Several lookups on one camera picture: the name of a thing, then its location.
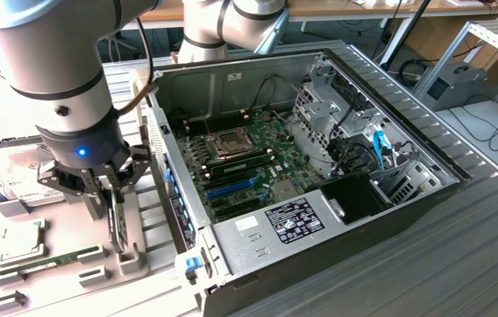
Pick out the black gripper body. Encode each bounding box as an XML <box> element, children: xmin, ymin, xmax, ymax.
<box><xmin>38</xmin><ymin>114</ymin><xmax>133</xmax><ymax>172</ymax></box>

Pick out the graphics card with metal bracket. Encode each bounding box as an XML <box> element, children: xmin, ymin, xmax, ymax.
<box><xmin>105</xmin><ymin>183</ymin><xmax>138</xmax><ymax>256</ymax></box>

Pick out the silver hard disk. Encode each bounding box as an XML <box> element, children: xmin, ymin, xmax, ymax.
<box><xmin>0</xmin><ymin>141</ymin><xmax>66</xmax><ymax>207</ymax></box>

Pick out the grey parts rack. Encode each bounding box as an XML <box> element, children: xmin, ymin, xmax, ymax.
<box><xmin>0</xmin><ymin>155</ymin><xmax>150</xmax><ymax>314</ymax></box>

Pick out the silver CPU chip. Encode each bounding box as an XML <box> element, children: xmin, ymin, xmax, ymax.
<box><xmin>0</xmin><ymin>226</ymin><xmax>42</xmax><ymax>262</ymax></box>

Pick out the blue expansion slot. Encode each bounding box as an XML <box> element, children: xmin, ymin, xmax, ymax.
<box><xmin>205</xmin><ymin>180</ymin><xmax>253</xmax><ymax>199</ymax></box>

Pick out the CPU socket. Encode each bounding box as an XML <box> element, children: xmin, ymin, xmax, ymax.
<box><xmin>205</xmin><ymin>130</ymin><xmax>253</xmax><ymax>161</ymax></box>

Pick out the installed RAM stick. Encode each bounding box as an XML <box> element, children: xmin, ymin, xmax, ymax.
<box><xmin>210</xmin><ymin>153</ymin><xmax>276</xmax><ymax>176</ymax></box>

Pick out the green RAM stick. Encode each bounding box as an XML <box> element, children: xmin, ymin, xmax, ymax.
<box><xmin>0</xmin><ymin>246</ymin><xmax>100</xmax><ymax>278</ymax></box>

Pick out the office chair base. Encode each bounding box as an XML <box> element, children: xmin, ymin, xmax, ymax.
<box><xmin>97</xmin><ymin>28</ymin><xmax>144</xmax><ymax>63</ymax></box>

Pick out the silver power supply unit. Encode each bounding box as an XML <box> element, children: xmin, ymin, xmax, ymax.
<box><xmin>210</xmin><ymin>190</ymin><xmax>351</xmax><ymax>275</ymax></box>

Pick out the silver chipset heatsink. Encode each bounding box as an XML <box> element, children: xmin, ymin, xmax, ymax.
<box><xmin>269</xmin><ymin>181</ymin><xmax>301</xmax><ymax>202</ymax></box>

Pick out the green motherboard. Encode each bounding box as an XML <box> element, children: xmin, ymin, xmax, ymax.
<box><xmin>172</xmin><ymin>112</ymin><xmax>315</xmax><ymax>225</ymax></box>

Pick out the silver disk bay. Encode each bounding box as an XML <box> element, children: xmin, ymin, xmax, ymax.
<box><xmin>293</xmin><ymin>55</ymin><xmax>389</xmax><ymax>166</ymax></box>

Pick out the open PC case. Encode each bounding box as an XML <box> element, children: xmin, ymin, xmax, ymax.
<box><xmin>128</xmin><ymin>48</ymin><xmax>473</xmax><ymax>317</ymax></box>

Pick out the black stand pole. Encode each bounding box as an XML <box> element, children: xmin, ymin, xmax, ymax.
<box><xmin>377</xmin><ymin>0</ymin><xmax>433</xmax><ymax>67</ymax></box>

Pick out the grey cabinet with vent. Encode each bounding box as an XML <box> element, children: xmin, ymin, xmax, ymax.
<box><xmin>415</xmin><ymin>61</ymin><xmax>489</xmax><ymax>112</ymax></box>

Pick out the black camera cable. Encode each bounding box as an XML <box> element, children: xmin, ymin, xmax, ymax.
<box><xmin>114</xmin><ymin>16</ymin><xmax>157</xmax><ymax>116</ymax></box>

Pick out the black looped wire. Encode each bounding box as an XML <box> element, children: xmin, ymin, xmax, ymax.
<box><xmin>248</xmin><ymin>75</ymin><xmax>297</xmax><ymax>113</ymax></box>

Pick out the wooden desk white frame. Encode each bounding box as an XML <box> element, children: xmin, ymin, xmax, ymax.
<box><xmin>0</xmin><ymin>6</ymin><xmax>185</xmax><ymax>77</ymax></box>
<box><xmin>287</xmin><ymin>0</ymin><xmax>498</xmax><ymax>67</ymax></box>

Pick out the black wire bundle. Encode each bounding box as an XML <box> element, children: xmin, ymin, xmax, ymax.
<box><xmin>328</xmin><ymin>133</ymin><xmax>380</xmax><ymax>176</ymax></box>

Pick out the blue SATA wire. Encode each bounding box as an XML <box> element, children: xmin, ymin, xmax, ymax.
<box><xmin>373</xmin><ymin>130</ymin><xmax>392</xmax><ymax>172</ymax></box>

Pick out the aluminium profile frame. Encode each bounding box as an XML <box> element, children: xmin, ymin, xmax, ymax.
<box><xmin>411</xmin><ymin>18</ymin><xmax>498</xmax><ymax>103</ymax></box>

